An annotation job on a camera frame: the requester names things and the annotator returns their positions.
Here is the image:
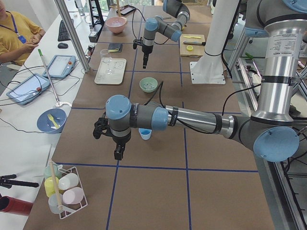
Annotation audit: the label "black tripod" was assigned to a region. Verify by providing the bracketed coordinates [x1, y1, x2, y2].
[0, 174, 39, 189]

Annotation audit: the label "light blue cup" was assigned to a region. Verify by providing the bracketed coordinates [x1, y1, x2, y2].
[139, 128, 152, 140]

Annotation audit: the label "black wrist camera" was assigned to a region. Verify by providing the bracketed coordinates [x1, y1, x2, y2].
[93, 117, 112, 139]

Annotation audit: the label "cream bear tray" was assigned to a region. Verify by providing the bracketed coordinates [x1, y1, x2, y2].
[94, 58, 127, 85]

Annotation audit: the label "black keyboard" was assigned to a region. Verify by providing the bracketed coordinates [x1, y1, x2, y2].
[58, 20, 70, 42]

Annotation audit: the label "pink bowl with ice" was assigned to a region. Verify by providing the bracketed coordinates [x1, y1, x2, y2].
[106, 17, 127, 34]

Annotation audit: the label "long grabber stick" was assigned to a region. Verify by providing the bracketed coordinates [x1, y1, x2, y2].
[38, 49, 72, 107]

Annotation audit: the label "person in yellow shirt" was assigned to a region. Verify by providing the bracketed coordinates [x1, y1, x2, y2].
[0, 1, 46, 66]

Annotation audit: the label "red cylinder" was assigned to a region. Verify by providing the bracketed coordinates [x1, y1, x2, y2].
[0, 196, 33, 216]

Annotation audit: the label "wooden cutting board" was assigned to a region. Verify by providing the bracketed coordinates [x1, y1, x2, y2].
[180, 34, 206, 57]

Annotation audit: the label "white cup rack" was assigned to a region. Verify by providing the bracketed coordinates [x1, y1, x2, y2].
[44, 161, 88, 219]

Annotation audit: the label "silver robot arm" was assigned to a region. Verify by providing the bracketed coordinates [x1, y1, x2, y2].
[133, 0, 190, 69]
[103, 34, 256, 168]

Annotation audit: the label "ice cubes in green bowl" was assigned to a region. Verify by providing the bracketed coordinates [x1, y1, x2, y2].
[144, 82, 155, 90]

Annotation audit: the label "blue bowl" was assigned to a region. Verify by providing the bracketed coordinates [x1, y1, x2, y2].
[36, 108, 67, 134]

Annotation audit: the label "yellow plastic knife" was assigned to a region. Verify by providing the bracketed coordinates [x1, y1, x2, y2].
[182, 35, 202, 39]

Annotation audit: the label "grey folded cloth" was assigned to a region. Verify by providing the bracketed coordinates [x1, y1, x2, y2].
[107, 43, 123, 53]

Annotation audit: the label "mint green bowl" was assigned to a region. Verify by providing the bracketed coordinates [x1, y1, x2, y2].
[139, 77, 158, 93]

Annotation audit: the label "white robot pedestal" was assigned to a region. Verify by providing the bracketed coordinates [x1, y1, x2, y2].
[190, 0, 240, 84]

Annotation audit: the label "yellow plastic fork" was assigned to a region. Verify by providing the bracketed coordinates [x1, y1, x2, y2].
[47, 114, 59, 129]

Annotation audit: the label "black computer mouse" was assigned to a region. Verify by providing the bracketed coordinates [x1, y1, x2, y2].
[58, 42, 68, 49]

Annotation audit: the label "lemon half slice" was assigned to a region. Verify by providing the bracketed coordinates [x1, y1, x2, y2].
[186, 45, 194, 52]

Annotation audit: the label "aluminium frame post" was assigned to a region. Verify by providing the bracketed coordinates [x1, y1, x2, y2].
[54, 0, 90, 73]

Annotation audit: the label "far teach pendant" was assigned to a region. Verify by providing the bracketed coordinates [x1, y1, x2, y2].
[47, 55, 76, 79]

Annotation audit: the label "clear glass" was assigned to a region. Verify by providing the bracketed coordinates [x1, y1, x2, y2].
[100, 49, 113, 75]

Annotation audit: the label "teach pendant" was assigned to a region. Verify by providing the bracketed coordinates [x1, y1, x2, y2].
[47, 55, 76, 79]
[6, 73, 50, 105]

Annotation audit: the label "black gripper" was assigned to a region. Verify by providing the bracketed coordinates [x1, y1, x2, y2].
[142, 45, 153, 69]
[112, 135, 131, 160]

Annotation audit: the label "near teach pendant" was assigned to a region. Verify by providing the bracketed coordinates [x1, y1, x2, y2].
[6, 73, 50, 105]

